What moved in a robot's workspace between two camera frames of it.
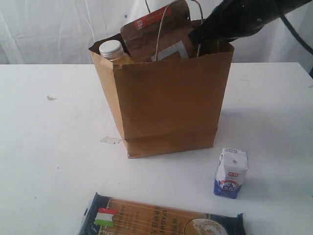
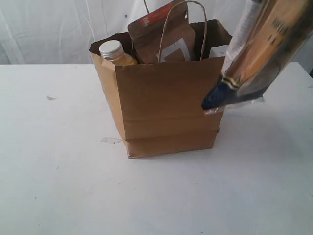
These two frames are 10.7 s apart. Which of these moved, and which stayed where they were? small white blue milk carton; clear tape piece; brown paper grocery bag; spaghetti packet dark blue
Moved: spaghetti packet dark blue; small white blue milk carton
Stayed: clear tape piece; brown paper grocery bag
